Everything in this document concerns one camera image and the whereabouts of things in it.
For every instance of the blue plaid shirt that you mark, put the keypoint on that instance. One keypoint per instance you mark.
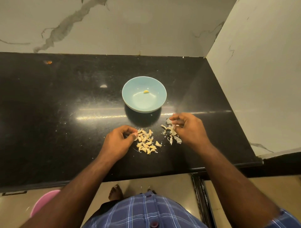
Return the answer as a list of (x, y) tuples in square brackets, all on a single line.
[(150, 214)]

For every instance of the garlic peel scrap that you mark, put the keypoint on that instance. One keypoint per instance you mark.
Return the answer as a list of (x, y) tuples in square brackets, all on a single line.
[(170, 134)]

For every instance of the pile of garlic skins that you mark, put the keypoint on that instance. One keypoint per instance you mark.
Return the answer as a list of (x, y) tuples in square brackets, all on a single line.
[(146, 142)]

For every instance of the person's left foot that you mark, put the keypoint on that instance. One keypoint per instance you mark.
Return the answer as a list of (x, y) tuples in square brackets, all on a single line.
[(115, 192)]

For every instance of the person's right forearm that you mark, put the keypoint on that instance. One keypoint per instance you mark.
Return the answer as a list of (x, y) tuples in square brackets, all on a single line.
[(240, 188)]

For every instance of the light blue bowl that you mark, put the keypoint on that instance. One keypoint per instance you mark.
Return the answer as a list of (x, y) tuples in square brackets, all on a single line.
[(144, 94)]

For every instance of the black cabinet trim strip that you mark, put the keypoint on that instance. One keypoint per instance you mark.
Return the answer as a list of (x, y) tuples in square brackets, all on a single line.
[(203, 199)]

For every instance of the pink plastic bucket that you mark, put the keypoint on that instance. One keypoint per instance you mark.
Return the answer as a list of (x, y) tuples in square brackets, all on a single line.
[(43, 202)]

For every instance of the person's left hand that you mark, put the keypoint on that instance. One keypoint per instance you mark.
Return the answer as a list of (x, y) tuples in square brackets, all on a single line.
[(116, 142)]

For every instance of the person's right hand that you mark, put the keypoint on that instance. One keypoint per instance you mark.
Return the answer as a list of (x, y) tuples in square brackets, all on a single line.
[(192, 132)]

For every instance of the small orange scrap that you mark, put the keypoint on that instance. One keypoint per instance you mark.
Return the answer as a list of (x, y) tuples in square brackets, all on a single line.
[(48, 62)]

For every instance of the person's left forearm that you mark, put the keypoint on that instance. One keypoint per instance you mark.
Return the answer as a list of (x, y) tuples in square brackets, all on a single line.
[(68, 195)]

